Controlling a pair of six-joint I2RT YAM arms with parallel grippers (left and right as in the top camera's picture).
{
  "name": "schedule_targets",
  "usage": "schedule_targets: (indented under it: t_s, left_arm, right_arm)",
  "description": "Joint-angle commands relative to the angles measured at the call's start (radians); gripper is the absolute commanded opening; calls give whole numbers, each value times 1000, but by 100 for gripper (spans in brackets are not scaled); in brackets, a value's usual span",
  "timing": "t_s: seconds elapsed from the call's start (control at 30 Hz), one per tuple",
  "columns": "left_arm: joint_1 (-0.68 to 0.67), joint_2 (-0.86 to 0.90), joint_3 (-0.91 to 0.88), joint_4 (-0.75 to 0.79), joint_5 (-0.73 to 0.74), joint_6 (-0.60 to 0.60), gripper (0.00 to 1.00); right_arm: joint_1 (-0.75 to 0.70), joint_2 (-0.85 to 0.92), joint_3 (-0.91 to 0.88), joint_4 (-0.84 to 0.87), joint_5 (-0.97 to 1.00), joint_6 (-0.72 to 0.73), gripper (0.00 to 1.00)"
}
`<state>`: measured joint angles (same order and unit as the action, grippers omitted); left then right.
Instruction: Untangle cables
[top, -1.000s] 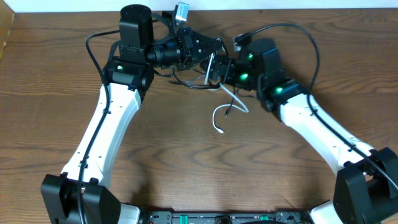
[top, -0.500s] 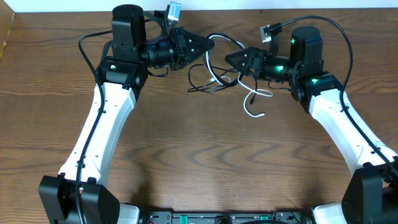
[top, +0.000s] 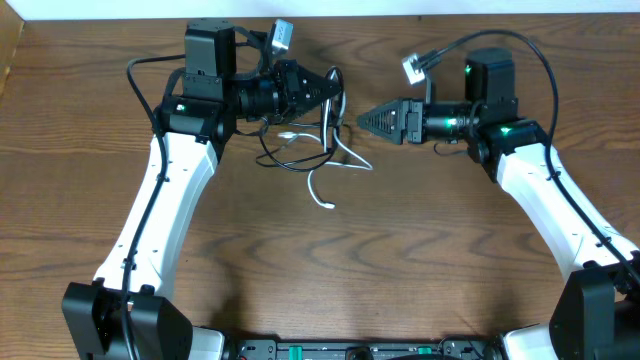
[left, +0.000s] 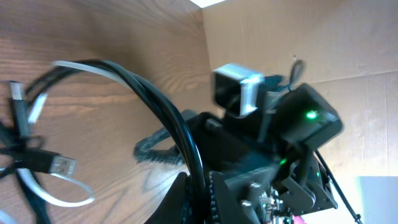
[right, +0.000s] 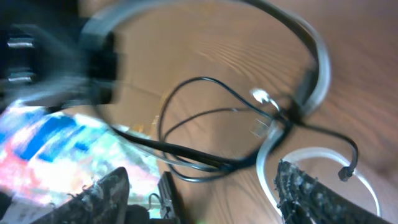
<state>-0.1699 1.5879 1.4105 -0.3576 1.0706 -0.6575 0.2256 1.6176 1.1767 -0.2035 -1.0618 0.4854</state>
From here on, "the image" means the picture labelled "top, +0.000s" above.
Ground white usb cable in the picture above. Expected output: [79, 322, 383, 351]
[277, 67, 374, 210]

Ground black usb cable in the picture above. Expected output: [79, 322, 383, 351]
[254, 66, 351, 174]

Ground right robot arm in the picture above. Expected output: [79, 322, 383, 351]
[357, 48, 639, 359]

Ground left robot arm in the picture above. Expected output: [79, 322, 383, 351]
[61, 18, 343, 359]

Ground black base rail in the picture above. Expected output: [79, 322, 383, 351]
[221, 336, 506, 360]

